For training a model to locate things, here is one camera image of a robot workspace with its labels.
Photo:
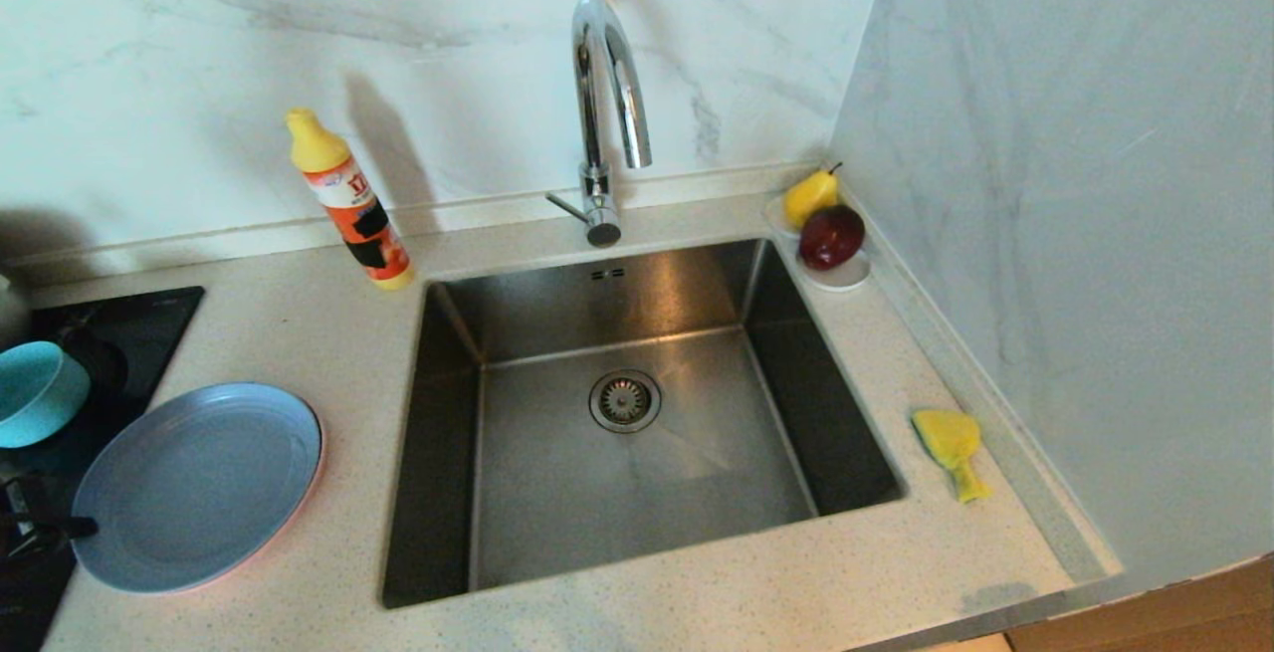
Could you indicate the small white dish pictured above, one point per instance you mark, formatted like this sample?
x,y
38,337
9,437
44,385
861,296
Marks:
x,y
846,279
774,214

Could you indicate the teal ceramic bowl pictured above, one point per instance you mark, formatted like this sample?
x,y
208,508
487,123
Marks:
x,y
35,393

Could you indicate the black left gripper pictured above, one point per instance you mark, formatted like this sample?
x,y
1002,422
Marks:
x,y
20,523

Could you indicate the dark red apple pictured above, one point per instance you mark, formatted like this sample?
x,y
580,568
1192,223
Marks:
x,y
832,236

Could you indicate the pink plastic plate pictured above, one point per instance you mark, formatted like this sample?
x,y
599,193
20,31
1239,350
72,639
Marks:
x,y
320,458

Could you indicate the metal sink drain strainer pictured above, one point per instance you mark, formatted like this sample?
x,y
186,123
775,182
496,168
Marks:
x,y
625,400

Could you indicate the wooden cabinet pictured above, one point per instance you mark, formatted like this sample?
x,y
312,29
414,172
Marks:
x,y
1174,622

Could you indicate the stainless steel sink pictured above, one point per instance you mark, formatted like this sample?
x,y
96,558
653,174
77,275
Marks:
x,y
647,493

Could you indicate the yellow orange dish soap bottle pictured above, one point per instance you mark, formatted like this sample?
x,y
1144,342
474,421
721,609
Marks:
x,y
356,202

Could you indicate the blue plastic plate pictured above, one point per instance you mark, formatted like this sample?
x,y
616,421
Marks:
x,y
199,488

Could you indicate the yellow pear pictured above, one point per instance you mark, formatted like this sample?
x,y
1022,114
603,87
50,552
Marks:
x,y
808,196

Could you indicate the black induction cooktop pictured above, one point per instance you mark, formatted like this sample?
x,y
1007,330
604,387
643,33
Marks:
x,y
129,333

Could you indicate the yellow fish-shaped sponge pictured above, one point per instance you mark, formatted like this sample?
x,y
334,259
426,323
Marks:
x,y
951,438

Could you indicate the chrome faucet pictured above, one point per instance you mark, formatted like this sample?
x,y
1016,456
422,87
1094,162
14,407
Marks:
x,y
597,85

